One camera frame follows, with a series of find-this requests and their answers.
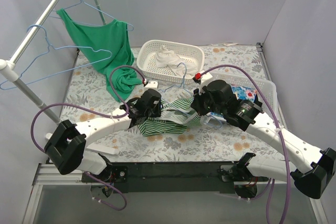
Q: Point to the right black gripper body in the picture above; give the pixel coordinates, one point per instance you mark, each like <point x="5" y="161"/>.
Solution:
<point x="197" y="102"/>

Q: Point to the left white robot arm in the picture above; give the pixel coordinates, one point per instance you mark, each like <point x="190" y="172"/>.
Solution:
<point x="67" y="146"/>

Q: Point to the white rectangular basket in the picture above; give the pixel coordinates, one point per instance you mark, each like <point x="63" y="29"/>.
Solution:
<point x="267" y="88"/>

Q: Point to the floral patterned table mat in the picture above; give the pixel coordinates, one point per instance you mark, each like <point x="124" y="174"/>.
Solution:
<point x="87" y="94"/>

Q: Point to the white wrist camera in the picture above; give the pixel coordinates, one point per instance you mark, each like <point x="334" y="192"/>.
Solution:
<point x="152" y="85"/>
<point x="201" y="78"/>

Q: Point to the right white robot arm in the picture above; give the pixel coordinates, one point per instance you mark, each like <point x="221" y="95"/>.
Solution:
<point x="309" y="167"/>

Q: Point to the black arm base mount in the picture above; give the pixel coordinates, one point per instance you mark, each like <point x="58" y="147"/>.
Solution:
<point x="181" y="177"/>

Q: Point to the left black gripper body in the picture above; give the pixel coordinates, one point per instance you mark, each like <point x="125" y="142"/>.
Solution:
<point x="143" y="120"/>

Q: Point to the white tank top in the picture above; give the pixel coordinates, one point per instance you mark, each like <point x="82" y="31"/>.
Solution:
<point x="168" y="58"/>

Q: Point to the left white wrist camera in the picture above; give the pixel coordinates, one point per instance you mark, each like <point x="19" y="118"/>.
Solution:
<point x="152" y="85"/>

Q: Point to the white oval perforated basket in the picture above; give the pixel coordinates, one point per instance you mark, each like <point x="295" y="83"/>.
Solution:
<point x="189" y="54"/>

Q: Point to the metal clothes rack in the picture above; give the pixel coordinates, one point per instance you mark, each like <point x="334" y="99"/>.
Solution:
<point x="8" y="66"/>

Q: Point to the green striped tank top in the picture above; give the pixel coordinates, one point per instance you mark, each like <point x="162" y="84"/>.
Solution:
<point x="175" y="118"/>

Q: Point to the blue floral garment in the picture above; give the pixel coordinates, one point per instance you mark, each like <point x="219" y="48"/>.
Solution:
<point x="244" y="93"/>

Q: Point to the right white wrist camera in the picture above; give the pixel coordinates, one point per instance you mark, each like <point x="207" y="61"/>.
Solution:
<point x="201" y="78"/>

